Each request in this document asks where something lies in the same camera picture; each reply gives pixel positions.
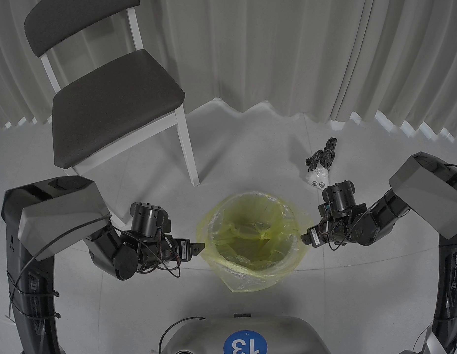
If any clear printed wrapper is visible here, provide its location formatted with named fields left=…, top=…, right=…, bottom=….
left=303, top=166, right=331, bottom=190

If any black plastic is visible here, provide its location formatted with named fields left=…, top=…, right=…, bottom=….
left=305, top=137, right=338, bottom=169

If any yellow plastic bag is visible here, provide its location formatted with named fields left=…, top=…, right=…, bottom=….
left=197, top=192, right=312, bottom=293

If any black cable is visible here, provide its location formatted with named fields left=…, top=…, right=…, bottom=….
left=158, top=316, right=206, bottom=354

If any white curtain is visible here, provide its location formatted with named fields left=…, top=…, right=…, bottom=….
left=0, top=0, right=377, bottom=129
left=329, top=0, right=457, bottom=144

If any grey white chair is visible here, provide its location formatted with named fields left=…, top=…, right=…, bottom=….
left=24, top=0, right=200, bottom=228

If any white trash bin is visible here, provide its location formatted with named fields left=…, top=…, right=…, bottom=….
left=208, top=193, right=300, bottom=273

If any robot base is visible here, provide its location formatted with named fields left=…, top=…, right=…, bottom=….
left=161, top=314, right=327, bottom=354

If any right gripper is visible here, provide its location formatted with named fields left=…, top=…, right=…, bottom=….
left=305, top=221, right=342, bottom=251

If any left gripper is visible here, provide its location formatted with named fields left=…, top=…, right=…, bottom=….
left=160, top=236, right=195, bottom=264

